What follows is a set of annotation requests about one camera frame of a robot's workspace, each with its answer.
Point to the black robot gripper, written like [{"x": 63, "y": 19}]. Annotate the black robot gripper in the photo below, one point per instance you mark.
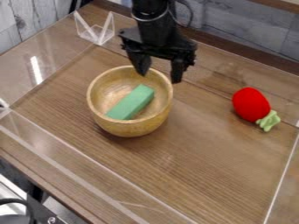
[{"x": 178, "y": 46}]

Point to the red plush strawberry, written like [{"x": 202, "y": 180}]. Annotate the red plush strawberry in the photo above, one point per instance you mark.
[{"x": 254, "y": 109}]

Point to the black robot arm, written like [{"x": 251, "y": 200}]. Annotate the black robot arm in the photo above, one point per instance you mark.
[{"x": 155, "y": 17}]

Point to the green rectangular block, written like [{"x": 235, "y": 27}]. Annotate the green rectangular block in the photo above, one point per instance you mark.
[{"x": 132, "y": 103}]

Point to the wooden bowl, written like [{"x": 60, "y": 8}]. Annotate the wooden bowl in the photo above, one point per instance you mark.
[{"x": 111, "y": 86}]

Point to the black equipment lower left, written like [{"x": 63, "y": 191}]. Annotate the black equipment lower left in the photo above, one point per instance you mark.
[{"x": 36, "y": 213}]

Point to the clear acrylic corner bracket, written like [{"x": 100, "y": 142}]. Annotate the clear acrylic corner bracket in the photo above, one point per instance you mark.
[{"x": 95, "y": 34}]

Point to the clear acrylic tray wall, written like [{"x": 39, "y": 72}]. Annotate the clear acrylic tray wall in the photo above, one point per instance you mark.
[{"x": 207, "y": 169}]

